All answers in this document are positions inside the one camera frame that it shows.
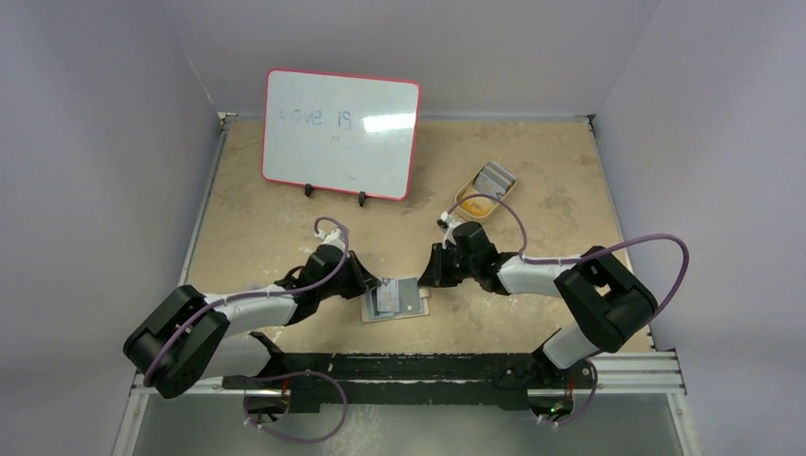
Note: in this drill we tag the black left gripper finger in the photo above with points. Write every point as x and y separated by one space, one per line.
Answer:
353 279
364 280

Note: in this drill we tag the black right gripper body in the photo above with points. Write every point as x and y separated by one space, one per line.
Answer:
437 265

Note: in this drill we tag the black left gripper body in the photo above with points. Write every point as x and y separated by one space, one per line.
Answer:
340 287

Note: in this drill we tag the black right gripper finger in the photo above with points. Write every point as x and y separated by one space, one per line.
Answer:
446 271
431 277

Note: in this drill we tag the light patterned credit card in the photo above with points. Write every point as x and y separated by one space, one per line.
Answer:
387 299

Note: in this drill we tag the grey credit card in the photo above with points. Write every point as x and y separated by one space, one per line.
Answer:
410 302

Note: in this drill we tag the beige card holder wallet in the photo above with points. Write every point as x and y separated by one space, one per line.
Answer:
369 313

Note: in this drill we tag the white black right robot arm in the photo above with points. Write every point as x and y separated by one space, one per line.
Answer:
607 302

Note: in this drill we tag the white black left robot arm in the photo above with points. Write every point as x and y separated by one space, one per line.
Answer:
176 343

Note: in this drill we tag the beige oval card tray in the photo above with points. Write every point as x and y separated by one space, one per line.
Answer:
475 206

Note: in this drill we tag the pink framed whiteboard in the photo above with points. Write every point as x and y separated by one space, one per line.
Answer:
340 132

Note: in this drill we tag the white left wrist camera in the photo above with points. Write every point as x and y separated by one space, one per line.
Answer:
337 237

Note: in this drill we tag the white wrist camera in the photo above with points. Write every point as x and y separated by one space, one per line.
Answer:
448 223
337 237

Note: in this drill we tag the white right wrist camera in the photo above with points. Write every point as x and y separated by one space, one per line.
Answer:
448 223

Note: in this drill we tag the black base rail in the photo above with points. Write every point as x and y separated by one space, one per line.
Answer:
272 382

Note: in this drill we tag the aluminium extrusion frame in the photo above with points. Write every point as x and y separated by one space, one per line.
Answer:
652 372

